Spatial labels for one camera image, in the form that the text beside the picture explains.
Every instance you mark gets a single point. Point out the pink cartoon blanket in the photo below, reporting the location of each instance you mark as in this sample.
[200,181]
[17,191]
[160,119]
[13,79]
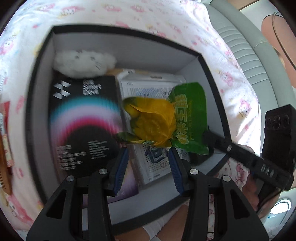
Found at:
[185,22]

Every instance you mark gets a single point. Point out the white fluffy plush toy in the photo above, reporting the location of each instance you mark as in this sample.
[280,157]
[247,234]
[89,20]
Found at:
[83,64]

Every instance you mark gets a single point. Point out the grey padded headboard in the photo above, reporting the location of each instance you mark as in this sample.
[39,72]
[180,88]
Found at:
[254,54]

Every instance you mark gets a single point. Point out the brown wooden comb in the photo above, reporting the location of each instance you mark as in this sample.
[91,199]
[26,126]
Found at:
[4,174]

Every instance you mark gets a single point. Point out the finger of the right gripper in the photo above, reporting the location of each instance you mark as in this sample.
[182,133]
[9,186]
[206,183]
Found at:
[235,150]

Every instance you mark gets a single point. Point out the person's right hand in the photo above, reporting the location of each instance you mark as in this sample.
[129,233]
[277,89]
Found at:
[249,190]

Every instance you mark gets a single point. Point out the small black picture frame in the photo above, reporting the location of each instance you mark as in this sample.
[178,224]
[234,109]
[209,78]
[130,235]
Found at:
[198,159]

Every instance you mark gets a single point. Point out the cartoon diamond painting kit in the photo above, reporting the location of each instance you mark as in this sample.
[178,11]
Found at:
[150,163]

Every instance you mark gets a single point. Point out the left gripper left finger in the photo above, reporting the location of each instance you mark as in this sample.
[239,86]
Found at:
[120,171]

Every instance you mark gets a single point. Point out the green snack packet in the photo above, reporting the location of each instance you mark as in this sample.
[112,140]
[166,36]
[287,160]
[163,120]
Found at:
[189,101]

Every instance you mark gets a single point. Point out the black cardboard storage box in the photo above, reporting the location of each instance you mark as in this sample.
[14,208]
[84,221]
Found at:
[135,50]

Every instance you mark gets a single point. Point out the person's leg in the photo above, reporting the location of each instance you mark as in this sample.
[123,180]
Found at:
[168,227]

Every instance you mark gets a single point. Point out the yellow snack packet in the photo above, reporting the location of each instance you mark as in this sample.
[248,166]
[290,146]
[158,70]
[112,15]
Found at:
[152,122]

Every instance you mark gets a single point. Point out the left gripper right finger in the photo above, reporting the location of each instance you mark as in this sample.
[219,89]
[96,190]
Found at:
[234,217]

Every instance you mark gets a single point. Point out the black Smart Devil box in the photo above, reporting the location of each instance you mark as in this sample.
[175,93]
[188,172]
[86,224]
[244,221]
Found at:
[84,120]

